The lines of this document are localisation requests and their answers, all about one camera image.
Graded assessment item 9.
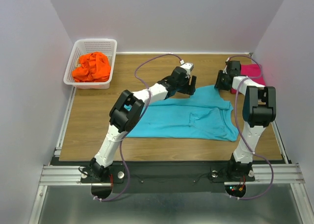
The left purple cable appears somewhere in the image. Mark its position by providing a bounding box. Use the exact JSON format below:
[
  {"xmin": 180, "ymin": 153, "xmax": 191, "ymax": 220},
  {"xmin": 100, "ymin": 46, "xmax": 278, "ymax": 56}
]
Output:
[{"xmin": 92, "ymin": 53, "xmax": 186, "ymax": 202}]

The folded magenta t-shirt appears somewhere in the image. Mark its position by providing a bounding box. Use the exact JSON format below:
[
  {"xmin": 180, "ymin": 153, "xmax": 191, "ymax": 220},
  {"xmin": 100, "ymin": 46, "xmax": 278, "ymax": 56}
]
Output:
[{"xmin": 231, "ymin": 64, "xmax": 265, "ymax": 94}]

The white plastic laundry basket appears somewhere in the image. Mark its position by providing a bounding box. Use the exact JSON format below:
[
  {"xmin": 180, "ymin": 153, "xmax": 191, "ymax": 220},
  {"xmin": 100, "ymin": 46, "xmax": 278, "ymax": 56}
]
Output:
[{"xmin": 63, "ymin": 38, "xmax": 117, "ymax": 89}]

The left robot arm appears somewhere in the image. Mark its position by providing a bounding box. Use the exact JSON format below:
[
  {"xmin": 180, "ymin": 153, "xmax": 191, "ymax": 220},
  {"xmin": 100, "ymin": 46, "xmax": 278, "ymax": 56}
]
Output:
[{"xmin": 90, "ymin": 62, "xmax": 196, "ymax": 182}]

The orange t-shirt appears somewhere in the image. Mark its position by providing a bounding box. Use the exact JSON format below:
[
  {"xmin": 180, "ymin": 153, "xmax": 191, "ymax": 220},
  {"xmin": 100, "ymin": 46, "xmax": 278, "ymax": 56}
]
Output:
[{"xmin": 72, "ymin": 52, "xmax": 111, "ymax": 82}]

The cyan blue t-shirt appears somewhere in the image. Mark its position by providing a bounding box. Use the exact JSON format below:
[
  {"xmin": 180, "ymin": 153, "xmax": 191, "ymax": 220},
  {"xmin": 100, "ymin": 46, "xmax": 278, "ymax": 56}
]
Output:
[{"xmin": 128, "ymin": 85, "xmax": 238, "ymax": 142}]

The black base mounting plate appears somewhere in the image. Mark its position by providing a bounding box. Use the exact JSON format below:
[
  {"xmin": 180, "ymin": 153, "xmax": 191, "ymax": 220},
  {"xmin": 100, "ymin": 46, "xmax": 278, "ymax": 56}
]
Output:
[{"xmin": 79, "ymin": 161, "xmax": 256, "ymax": 194}]

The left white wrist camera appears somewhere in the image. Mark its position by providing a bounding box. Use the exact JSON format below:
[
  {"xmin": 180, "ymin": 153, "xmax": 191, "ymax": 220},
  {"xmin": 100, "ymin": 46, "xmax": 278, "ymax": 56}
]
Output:
[{"xmin": 181, "ymin": 62, "xmax": 194, "ymax": 77}]

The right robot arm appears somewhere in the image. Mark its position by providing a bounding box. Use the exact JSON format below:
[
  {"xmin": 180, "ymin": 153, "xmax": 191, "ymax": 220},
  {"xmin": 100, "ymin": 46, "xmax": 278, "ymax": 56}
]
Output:
[{"xmin": 214, "ymin": 59, "xmax": 277, "ymax": 180}]

